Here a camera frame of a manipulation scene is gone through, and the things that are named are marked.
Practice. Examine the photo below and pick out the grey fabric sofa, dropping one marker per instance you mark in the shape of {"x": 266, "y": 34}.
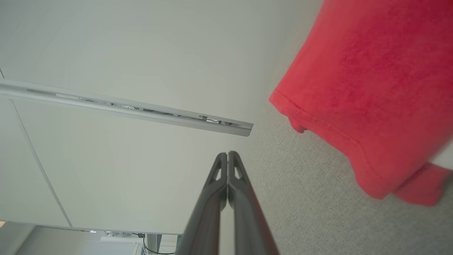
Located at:
{"x": 318, "y": 212}

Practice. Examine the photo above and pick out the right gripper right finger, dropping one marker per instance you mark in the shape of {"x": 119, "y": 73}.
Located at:
{"x": 247, "y": 219}

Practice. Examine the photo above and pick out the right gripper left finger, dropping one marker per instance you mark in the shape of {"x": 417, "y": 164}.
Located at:
{"x": 205, "y": 219}

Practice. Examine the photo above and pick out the grey metal partition post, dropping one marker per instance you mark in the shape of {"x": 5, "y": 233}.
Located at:
{"x": 124, "y": 109}

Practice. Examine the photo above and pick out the red and white jersey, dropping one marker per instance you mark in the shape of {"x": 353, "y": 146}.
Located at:
{"x": 371, "y": 78}

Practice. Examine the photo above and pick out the grey desk leg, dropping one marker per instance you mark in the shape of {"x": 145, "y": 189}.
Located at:
{"x": 154, "y": 245}

